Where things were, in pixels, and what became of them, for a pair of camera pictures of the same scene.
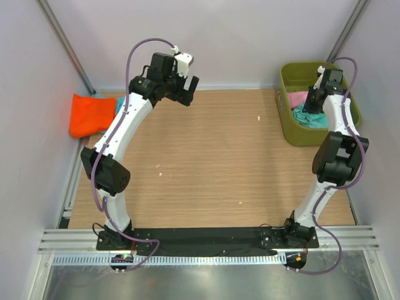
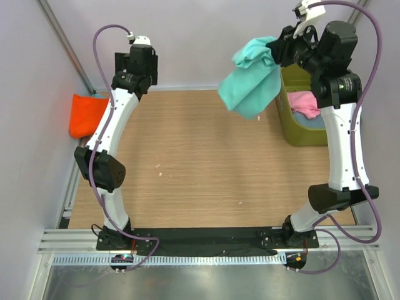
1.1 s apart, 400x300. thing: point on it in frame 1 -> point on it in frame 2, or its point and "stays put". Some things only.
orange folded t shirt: [90, 115] stays put
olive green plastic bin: [298, 77] stays put
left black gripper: [183, 97] -> [122, 60]
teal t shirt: [311, 120] -> [250, 86]
